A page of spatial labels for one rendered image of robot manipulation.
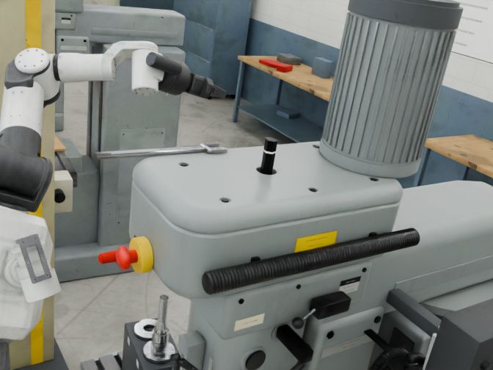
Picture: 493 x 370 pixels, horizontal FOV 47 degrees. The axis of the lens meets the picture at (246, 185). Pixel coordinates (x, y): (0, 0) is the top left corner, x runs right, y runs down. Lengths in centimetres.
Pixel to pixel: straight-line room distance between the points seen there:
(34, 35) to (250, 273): 188
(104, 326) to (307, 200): 281
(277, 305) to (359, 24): 51
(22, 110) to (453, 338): 100
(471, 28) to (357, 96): 488
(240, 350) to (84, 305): 279
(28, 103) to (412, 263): 92
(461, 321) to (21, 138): 95
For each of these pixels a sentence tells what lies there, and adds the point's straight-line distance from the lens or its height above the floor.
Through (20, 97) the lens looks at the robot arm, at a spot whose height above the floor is 186.
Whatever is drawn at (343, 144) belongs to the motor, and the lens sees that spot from 108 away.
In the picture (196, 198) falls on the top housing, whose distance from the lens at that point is 86.
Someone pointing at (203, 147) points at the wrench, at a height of 190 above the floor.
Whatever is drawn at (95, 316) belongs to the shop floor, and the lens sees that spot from 372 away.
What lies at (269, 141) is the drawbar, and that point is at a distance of 98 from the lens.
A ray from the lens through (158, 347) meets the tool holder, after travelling 166.
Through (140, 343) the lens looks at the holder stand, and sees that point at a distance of 174.
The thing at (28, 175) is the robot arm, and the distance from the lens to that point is 128.
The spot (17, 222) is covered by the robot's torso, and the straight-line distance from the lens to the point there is 125.
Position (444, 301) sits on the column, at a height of 156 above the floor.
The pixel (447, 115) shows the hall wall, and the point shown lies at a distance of 601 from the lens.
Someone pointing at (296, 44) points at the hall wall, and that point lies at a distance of 775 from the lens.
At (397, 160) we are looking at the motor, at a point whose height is 193.
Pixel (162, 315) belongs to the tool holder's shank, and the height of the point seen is 129.
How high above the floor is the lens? 226
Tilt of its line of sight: 23 degrees down
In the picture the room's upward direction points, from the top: 9 degrees clockwise
